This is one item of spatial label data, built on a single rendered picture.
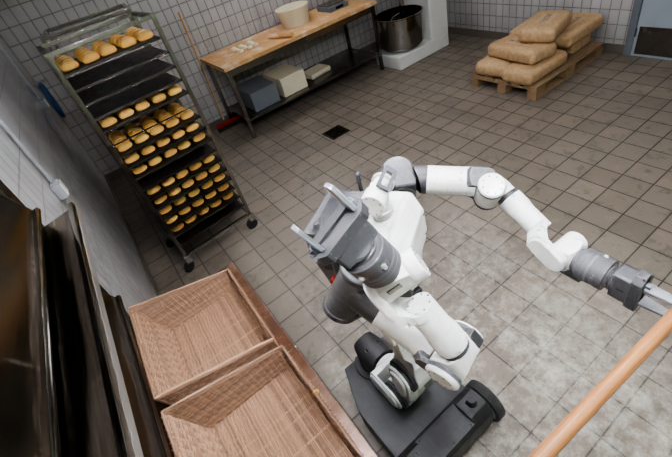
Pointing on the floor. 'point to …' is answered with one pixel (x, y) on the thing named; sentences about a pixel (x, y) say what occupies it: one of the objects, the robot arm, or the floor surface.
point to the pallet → (547, 74)
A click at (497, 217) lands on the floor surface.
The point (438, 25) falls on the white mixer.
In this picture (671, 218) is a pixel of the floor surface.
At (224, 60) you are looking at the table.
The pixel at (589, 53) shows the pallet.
